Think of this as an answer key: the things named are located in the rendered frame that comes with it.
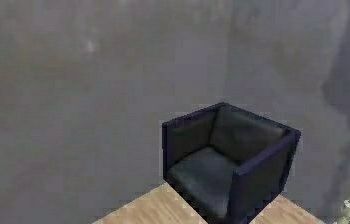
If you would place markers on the dark blue armchair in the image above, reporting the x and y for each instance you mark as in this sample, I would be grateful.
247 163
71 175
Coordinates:
216 166

